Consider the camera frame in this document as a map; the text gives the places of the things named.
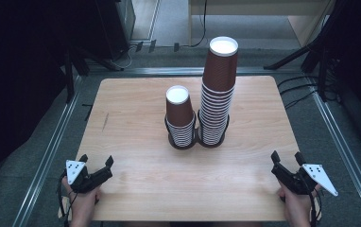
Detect black cabinet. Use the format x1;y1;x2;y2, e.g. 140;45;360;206
95;0;137;61

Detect beige desk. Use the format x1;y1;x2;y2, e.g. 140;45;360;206
187;0;335;49

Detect black metal stand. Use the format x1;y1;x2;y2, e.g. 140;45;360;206
62;46;92;103

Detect person's left hand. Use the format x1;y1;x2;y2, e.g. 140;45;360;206
60;176;102;216

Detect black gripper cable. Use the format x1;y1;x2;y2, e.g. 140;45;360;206
306;183;324;227
57;169;77;227

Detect black floor cables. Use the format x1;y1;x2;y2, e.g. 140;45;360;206
276;74;342;111

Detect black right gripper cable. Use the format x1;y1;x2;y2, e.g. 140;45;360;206
306;183;324;227

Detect black tripod stand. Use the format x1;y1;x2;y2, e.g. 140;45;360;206
263;0;361;103

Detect aluminium frame rail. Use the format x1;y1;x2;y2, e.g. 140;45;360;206
11;75;86;227
86;65;300;78
305;75;361;227

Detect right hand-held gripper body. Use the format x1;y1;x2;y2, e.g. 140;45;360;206
270;163;339;198

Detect black curtain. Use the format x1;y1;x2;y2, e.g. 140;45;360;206
0;0;98;218

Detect short stack of paper cups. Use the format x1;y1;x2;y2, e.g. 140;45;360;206
164;84;198;148

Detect tall stack of paper cups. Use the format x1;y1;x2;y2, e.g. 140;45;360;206
198;35;240;147

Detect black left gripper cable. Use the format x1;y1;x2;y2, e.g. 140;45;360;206
57;169;77;227

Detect person's right hand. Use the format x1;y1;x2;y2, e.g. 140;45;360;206
277;183;323;219

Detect black hanging cable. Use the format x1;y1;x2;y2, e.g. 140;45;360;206
188;0;209;49

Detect black wire cup holder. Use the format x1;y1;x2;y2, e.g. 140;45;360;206
163;108;231;151

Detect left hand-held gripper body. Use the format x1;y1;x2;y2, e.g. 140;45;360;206
64;159;113;194

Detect white floor cable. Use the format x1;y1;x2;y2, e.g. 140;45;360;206
108;43;140;72

